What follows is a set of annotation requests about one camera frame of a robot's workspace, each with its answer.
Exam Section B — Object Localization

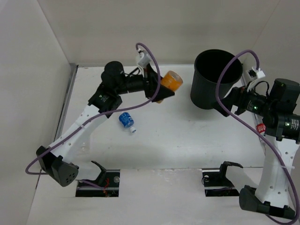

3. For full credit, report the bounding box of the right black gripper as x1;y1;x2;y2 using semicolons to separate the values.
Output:
210;81;276;118

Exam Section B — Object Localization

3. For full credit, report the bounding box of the orange plastic bottle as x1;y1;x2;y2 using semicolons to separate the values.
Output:
157;70;183;103

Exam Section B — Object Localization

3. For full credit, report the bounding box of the black plastic bin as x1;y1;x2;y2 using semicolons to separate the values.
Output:
190;49;243;110

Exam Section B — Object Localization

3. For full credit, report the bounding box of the clear plastic bottle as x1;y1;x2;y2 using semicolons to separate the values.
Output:
77;142;90;156

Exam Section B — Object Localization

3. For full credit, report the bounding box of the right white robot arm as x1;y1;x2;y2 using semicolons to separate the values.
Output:
214;78;300;225

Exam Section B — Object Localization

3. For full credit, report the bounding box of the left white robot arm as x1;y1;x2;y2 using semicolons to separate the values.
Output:
36;61;175;187

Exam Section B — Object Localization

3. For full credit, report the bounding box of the red label plastic bottle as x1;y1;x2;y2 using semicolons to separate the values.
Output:
255;115;266;154

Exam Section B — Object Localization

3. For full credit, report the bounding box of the blue label plastic bottle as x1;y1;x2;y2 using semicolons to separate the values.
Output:
119;112;136;134

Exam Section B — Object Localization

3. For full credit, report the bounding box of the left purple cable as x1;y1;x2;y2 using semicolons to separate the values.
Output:
25;42;162;190

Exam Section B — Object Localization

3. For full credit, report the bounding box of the purple cable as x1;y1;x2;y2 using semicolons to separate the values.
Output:
25;42;162;190
215;49;298;224

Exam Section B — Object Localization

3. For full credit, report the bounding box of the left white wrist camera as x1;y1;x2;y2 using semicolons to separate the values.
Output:
135;48;151;68

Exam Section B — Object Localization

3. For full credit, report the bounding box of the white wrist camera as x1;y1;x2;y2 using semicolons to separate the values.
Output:
135;48;151;68
246;67;265;91

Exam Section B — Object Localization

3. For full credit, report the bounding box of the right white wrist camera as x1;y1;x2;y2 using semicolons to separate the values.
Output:
246;67;265;91

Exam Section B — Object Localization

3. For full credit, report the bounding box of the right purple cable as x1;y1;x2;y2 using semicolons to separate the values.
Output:
215;49;298;224

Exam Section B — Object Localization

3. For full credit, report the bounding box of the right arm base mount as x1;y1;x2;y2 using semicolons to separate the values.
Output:
202;170;239;197

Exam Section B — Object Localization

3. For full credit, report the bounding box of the left metal rail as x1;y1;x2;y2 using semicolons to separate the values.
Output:
54;63;78;140

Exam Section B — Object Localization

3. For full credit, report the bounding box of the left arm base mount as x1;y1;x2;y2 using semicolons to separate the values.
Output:
75;170;120;197

